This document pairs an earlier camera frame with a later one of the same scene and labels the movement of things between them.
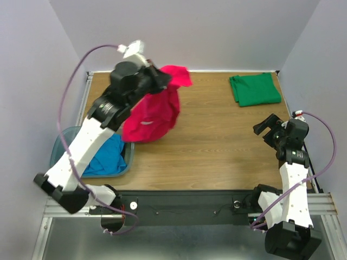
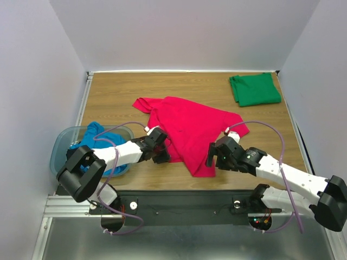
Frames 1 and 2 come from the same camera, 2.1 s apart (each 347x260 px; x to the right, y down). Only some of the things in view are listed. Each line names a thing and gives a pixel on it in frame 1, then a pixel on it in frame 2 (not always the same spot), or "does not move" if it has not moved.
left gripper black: x=161 y=79 to x=165 y=157
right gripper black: x=270 y=131 to x=217 y=156
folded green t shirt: x=253 y=90 does not move
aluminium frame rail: x=53 y=208 does not move
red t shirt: x=153 y=116 to x=191 y=128
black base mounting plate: x=182 y=208 does not move
